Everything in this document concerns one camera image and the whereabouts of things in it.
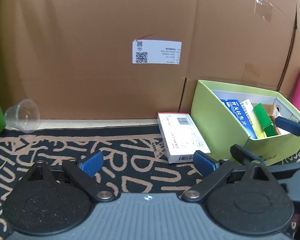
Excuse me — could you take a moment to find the blue white medicine box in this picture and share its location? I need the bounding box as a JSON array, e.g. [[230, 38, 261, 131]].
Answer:
[[221, 99, 257, 139]]

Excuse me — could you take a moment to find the white box with barcode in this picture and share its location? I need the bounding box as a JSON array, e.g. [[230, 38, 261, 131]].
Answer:
[[157, 112, 211, 164]]

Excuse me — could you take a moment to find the large brown cardboard box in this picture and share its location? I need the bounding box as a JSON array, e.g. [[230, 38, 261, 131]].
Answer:
[[0, 0, 300, 119]]

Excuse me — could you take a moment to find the green small box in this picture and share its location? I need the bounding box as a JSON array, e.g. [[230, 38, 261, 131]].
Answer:
[[253, 103, 278, 137]]

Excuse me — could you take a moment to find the black patterned tablecloth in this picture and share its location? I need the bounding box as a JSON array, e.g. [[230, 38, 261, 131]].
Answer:
[[0, 125, 300, 240]]

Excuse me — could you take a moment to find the light green open box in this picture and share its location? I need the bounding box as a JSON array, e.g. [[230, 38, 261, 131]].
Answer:
[[190, 80, 300, 165]]

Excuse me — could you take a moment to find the yellow green box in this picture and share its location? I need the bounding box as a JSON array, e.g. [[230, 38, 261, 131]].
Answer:
[[240, 99, 267, 139]]

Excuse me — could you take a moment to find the clear plastic cup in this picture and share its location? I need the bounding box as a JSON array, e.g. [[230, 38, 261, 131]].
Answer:
[[4, 99, 41, 133]]

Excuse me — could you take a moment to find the white shipping label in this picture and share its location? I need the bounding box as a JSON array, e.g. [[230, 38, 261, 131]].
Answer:
[[132, 39, 182, 64]]

